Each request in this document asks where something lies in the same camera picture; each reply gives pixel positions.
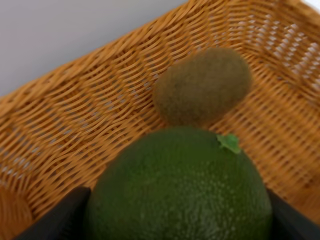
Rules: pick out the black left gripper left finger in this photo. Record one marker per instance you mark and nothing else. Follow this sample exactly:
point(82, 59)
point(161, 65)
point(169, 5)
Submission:
point(64, 221)

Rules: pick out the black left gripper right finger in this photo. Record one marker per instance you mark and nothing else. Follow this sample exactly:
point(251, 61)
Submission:
point(288, 223)

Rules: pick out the whole green avocado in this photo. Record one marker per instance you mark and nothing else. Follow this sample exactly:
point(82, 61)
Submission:
point(179, 183)

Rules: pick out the brown kiwi fruit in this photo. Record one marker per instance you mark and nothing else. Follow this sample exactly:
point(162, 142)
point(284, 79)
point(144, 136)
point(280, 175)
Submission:
point(201, 88)

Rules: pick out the orange wicker basket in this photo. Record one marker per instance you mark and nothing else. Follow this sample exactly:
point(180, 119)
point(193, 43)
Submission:
point(61, 130)

